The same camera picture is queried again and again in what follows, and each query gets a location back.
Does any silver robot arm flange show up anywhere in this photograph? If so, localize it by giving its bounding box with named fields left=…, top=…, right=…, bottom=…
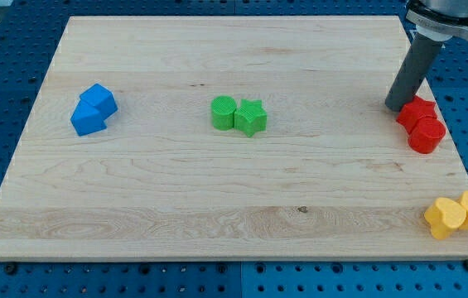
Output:
left=406, top=0, right=468, bottom=41

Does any green star block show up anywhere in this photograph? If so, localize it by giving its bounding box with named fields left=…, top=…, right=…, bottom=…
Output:
left=234, top=99, right=268, bottom=137

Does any red star block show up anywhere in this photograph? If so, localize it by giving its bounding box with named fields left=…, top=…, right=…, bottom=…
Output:
left=396, top=95, right=437, bottom=134

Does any yellow heart block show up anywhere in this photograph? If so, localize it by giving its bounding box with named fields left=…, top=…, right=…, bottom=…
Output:
left=424, top=197, right=466, bottom=240

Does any green cylinder block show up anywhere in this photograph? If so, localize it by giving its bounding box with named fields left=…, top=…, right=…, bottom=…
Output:
left=210, top=95, right=237, bottom=131

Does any light wooden board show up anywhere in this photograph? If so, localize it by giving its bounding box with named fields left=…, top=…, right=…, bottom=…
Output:
left=0, top=16, right=468, bottom=262

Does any blue cube block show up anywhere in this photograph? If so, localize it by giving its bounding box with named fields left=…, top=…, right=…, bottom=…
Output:
left=80, top=84, right=118, bottom=119

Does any blue triangular block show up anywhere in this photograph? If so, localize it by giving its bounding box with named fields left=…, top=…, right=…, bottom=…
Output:
left=70, top=101, right=106, bottom=137

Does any red cylinder block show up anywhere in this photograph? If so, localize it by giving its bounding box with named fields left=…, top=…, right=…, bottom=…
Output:
left=408, top=118, right=446, bottom=154

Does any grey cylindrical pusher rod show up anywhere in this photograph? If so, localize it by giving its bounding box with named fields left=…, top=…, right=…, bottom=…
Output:
left=384, top=32, right=443, bottom=112

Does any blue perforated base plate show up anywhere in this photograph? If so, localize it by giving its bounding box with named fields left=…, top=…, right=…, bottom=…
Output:
left=0, top=0, right=468, bottom=297

